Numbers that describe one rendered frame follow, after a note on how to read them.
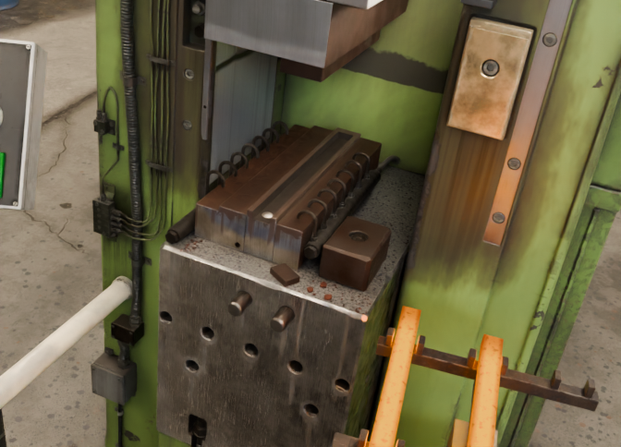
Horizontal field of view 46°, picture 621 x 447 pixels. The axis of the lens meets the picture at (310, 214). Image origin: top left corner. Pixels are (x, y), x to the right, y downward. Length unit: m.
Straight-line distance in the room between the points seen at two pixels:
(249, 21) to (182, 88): 0.31
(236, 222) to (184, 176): 0.24
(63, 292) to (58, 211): 0.55
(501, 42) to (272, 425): 0.77
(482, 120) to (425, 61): 0.40
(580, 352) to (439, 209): 1.64
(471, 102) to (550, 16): 0.17
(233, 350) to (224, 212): 0.25
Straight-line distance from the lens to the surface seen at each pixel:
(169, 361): 1.43
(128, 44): 1.40
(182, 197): 1.48
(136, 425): 1.95
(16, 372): 1.47
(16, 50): 1.34
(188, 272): 1.28
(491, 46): 1.13
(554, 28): 1.14
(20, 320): 2.62
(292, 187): 1.35
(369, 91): 1.60
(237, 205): 1.26
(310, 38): 1.08
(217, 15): 1.14
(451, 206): 1.26
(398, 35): 1.55
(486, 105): 1.16
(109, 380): 1.81
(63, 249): 2.94
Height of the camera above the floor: 1.62
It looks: 30 degrees down
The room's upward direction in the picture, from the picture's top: 8 degrees clockwise
